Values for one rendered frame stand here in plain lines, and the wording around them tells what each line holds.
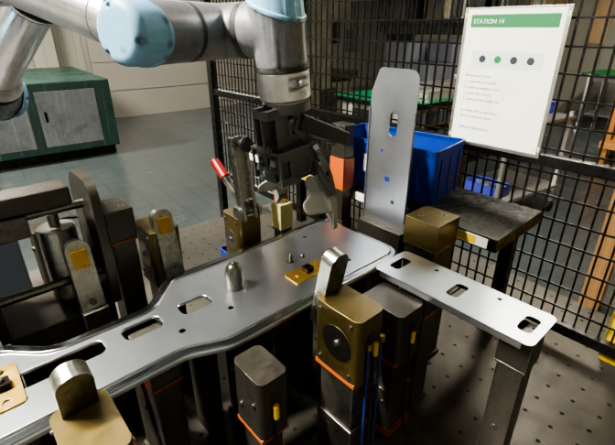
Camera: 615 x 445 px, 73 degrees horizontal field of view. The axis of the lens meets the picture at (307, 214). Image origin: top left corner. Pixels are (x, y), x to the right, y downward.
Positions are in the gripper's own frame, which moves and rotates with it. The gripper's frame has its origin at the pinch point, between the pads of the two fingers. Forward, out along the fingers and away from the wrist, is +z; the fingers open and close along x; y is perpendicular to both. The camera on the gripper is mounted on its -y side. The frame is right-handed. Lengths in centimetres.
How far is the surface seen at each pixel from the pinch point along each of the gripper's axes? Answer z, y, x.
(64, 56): 25, -127, -710
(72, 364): -2.8, 40.0, 9.5
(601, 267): 106, -186, 12
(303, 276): 11.2, 2.9, 0.8
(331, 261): 0.1, 7.0, 13.1
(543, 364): 46, -41, 31
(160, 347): 8.6, 29.8, 1.0
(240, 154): -6.1, -0.9, -20.7
